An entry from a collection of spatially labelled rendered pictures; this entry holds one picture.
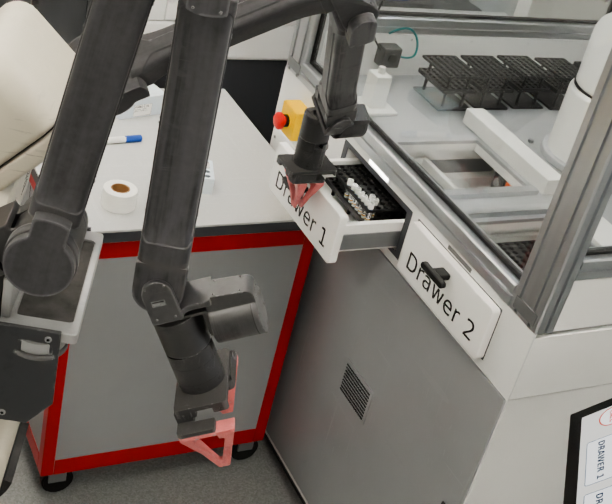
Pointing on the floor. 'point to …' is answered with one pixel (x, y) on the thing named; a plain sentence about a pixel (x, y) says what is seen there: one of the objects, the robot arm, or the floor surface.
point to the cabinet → (406, 401)
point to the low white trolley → (83, 413)
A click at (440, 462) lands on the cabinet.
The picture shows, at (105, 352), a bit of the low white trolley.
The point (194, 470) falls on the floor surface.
